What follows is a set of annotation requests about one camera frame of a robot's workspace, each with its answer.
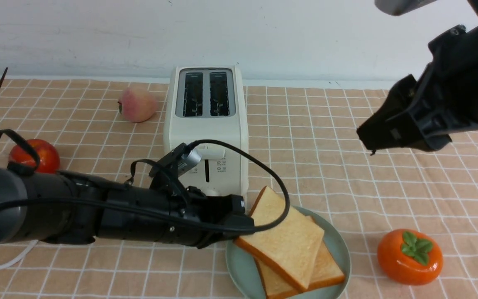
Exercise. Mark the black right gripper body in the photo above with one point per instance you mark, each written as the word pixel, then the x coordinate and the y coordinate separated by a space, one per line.
pixel 423 113

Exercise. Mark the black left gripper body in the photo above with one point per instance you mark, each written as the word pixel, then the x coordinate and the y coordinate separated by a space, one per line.
pixel 192 217

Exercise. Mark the toast slice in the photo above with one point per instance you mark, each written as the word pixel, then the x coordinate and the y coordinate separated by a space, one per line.
pixel 285 255
pixel 326 273

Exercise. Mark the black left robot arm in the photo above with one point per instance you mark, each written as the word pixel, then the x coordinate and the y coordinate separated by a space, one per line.
pixel 74 209

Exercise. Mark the light green plate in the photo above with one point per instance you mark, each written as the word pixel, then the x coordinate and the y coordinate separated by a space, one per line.
pixel 245 276

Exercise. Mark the white two-slot toaster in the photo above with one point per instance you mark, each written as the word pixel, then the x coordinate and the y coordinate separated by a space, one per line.
pixel 208 103

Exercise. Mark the pink peach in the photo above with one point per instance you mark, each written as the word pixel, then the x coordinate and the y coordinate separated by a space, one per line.
pixel 137 105

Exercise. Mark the orange checkered tablecloth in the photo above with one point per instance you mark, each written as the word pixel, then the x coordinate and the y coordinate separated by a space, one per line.
pixel 307 135

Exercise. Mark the red apple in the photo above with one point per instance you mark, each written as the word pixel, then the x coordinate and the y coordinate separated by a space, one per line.
pixel 49 159

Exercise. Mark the orange persimmon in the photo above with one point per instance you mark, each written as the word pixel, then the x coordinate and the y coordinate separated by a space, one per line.
pixel 410 257

